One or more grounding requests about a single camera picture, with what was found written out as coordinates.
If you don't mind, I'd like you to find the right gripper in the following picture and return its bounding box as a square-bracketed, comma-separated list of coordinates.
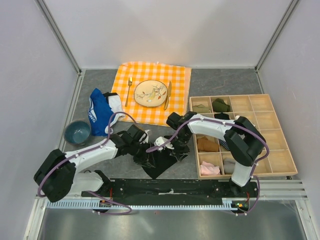
[165, 132, 192, 163]

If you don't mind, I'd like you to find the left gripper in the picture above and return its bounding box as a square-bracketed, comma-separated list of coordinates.
[128, 140, 156, 168]

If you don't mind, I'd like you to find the black underwear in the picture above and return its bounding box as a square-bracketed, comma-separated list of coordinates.
[142, 148, 189, 180]
[214, 112, 232, 120]

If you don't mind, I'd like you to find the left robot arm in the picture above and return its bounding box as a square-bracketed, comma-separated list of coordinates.
[33, 124, 150, 203]

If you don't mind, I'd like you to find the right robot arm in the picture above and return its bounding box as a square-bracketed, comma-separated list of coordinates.
[166, 111, 270, 197]

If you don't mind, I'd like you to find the brown rolled underwear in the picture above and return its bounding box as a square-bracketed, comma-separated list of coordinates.
[196, 137, 219, 152]

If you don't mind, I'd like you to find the pink rolled underwear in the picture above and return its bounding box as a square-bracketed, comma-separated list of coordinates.
[200, 161, 221, 176]

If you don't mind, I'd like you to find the olive rolled underwear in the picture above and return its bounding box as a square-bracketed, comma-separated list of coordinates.
[192, 104, 211, 114]

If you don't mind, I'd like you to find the striped rolled underwear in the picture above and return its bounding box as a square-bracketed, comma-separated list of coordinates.
[219, 140, 230, 151]

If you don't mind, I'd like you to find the black rolled underwear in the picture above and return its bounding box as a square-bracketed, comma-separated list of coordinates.
[214, 112, 232, 120]

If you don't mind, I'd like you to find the grey rolled underwear front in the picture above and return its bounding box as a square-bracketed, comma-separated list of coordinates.
[223, 157, 236, 175]

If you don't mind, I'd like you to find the dark green rolled underwear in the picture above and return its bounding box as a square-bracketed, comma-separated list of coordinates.
[212, 98, 231, 113]

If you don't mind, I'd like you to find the blue underwear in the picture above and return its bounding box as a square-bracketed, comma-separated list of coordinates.
[87, 88, 114, 137]

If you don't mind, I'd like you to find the gold knife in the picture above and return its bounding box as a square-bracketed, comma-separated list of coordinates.
[163, 81, 172, 110]

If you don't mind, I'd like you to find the decorated ceramic plate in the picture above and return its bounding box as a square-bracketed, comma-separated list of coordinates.
[133, 80, 168, 108]

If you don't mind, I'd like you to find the orange checkered cloth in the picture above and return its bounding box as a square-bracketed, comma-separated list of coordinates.
[111, 61, 191, 126]

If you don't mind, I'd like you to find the blue ceramic bowl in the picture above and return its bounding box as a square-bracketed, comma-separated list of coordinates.
[63, 120, 91, 145]

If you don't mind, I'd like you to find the gold fork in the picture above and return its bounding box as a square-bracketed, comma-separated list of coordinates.
[125, 76, 133, 107]

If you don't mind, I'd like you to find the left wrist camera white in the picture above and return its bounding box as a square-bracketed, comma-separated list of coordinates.
[139, 129, 150, 144]

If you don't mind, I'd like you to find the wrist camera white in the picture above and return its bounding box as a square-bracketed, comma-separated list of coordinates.
[154, 136, 175, 151]
[139, 129, 150, 144]

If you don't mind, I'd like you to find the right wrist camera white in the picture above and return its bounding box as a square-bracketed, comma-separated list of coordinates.
[154, 136, 175, 151]

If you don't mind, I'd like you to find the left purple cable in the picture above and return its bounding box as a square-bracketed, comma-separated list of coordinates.
[36, 111, 138, 216]

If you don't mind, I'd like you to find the purple cable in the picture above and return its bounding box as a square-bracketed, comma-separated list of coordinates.
[36, 111, 138, 216]
[145, 117, 271, 217]

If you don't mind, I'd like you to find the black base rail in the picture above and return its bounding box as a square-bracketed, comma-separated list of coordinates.
[82, 177, 258, 206]

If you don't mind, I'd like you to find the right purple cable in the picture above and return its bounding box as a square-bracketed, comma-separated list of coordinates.
[145, 117, 271, 217]

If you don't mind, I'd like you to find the grey cable duct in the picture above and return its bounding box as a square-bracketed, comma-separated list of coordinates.
[45, 198, 238, 211]

